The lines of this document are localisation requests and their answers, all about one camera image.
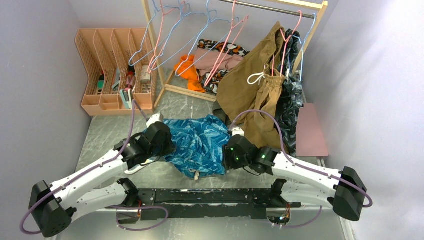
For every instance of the black orange patterned garment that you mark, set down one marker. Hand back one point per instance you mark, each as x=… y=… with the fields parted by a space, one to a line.
x=218 y=75

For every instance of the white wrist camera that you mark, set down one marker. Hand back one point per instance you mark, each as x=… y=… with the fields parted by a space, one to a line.
x=158 y=117
x=237 y=131

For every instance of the olive green garment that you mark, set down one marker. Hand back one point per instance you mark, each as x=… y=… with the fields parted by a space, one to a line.
x=218 y=112

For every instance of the blue wire hanger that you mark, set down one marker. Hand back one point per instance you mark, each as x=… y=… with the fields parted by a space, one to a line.
x=156 y=12

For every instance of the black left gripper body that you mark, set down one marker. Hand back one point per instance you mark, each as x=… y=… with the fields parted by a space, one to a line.
x=165 y=148

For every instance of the blue leaf-print shorts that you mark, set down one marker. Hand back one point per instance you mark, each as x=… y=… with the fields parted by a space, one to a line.
x=198 y=145

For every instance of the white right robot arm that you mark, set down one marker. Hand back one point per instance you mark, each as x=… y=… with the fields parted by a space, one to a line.
x=343 y=191

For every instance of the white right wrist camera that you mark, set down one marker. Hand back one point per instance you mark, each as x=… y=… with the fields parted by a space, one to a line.
x=237 y=131

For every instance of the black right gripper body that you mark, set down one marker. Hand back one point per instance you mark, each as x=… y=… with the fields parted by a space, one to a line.
x=232 y=160

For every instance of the pink mat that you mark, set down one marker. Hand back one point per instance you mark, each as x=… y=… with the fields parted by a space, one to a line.
x=310 y=140

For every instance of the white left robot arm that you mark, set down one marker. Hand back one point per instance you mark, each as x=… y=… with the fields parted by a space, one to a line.
x=54 y=206

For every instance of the dark patterned hanging garment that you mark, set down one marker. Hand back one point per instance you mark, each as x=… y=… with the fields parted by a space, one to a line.
x=291 y=99

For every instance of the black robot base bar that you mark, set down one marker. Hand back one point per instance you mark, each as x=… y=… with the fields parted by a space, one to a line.
x=207 y=203

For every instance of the brown hanging shorts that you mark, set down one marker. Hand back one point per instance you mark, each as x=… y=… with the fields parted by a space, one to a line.
x=249 y=93

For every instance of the peach plastic desk organizer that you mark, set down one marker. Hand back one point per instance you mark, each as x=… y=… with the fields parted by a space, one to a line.
x=116 y=61

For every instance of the pink folded garment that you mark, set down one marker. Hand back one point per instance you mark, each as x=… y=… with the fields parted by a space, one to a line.
x=205 y=60

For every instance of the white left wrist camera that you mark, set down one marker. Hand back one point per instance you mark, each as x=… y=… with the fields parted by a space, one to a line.
x=158 y=117

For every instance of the wooden clothes rack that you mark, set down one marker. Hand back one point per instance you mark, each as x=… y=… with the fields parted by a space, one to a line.
x=306 y=9

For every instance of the toothbrush blister pack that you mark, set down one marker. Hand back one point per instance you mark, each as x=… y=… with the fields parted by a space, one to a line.
x=141 y=166

